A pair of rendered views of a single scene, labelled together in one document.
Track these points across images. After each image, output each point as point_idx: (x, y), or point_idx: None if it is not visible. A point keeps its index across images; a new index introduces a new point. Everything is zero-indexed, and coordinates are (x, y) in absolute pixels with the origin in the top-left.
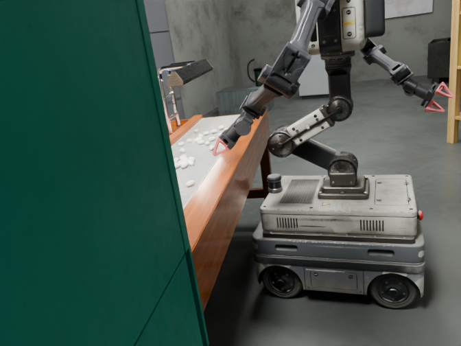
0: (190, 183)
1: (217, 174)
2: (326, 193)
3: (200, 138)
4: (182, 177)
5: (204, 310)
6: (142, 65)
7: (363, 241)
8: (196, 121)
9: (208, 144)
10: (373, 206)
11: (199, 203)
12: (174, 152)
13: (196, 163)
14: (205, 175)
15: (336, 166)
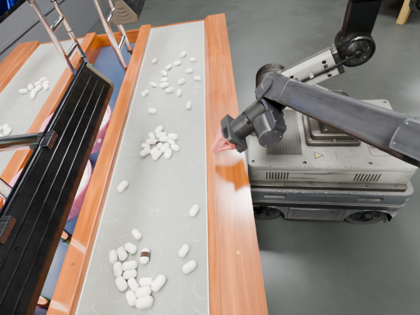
0: (195, 213)
1: (229, 191)
2: (316, 139)
3: (166, 79)
4: (175, 184)
5: None
6: None
7: (355, 190)
8: (147, 37)
9: (180, 94)
10: (370, 158)
11: (237, 297)
12: (141, 110)
13: (180, 142)
14: (205, 180)
15: None
